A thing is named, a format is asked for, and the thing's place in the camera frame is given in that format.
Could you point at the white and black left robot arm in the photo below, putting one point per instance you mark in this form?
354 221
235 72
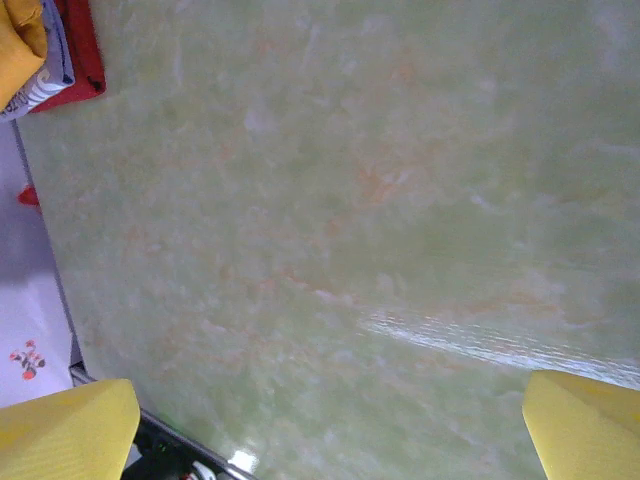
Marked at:
165 447

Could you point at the orange t-shirt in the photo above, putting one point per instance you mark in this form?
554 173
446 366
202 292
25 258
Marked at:
20 45

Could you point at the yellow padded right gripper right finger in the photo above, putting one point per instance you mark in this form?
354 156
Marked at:
590 435

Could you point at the folded purple and red clothes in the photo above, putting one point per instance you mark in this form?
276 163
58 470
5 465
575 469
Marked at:
82 50

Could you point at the lavender folded printed t-shirt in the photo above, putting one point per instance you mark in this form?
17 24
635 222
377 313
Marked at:
55 65

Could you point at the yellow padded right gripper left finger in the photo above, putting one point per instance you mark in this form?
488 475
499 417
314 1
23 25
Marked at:
60 440

